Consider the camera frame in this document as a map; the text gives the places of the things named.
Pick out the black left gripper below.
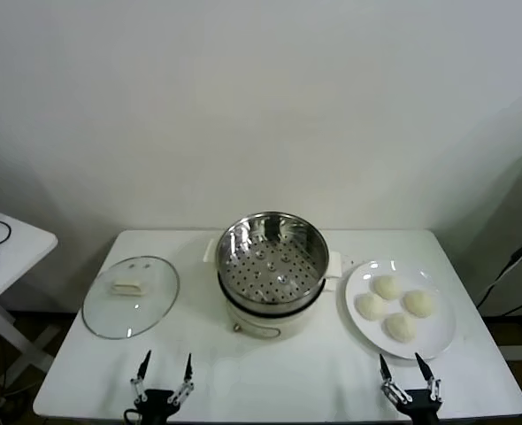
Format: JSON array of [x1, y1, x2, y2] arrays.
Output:
[[129, 349, 196, 425]]

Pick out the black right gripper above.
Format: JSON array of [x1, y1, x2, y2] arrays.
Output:
[[378, 352, 443, 425]]

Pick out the white steamed baozi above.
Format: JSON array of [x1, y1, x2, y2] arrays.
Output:
[[402, 290, 434, 319], [383, 312, 418, 344], [372, 274, 403, 301], [354, 291, 388, 321]]

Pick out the stainless steel steamer basket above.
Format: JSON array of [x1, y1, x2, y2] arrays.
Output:
[[215, 212, 331, 306]]

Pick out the white round plate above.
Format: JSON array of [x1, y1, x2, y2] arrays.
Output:
[[343, 259, 458, 360]]

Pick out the cream electric cooker pot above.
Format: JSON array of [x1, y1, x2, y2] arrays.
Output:
[[203, 237, 344, 343]]

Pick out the white folding side table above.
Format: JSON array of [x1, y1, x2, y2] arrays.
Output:
[[0, 204, 59, 395]]

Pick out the glass lid with cream handle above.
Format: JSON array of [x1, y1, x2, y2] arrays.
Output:
[[81, 255, 180, 341]]

